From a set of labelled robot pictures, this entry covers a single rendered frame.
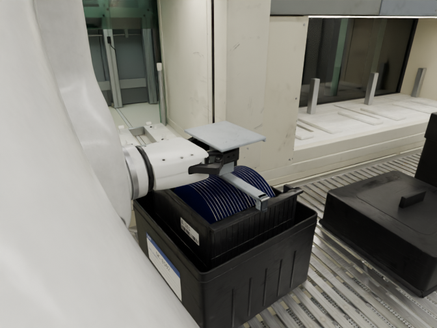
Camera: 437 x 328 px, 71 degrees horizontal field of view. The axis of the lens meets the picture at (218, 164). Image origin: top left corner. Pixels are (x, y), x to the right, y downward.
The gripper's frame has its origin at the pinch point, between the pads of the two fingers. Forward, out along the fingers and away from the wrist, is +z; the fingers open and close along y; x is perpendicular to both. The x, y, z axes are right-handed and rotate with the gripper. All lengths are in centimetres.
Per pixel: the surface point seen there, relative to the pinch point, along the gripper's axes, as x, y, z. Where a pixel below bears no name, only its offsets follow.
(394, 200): -19.6, 15.3, 43.0
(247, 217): -7.5, 11.7, -3.0
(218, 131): 2.7, -1.3, 0.8
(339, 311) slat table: -30.3, 22.3, 12.9
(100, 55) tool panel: 6, -116, 14
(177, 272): -17.8, 6.2, -13.4
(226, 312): -23.7, 13.7, -8.5
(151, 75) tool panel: -4, -107, 35
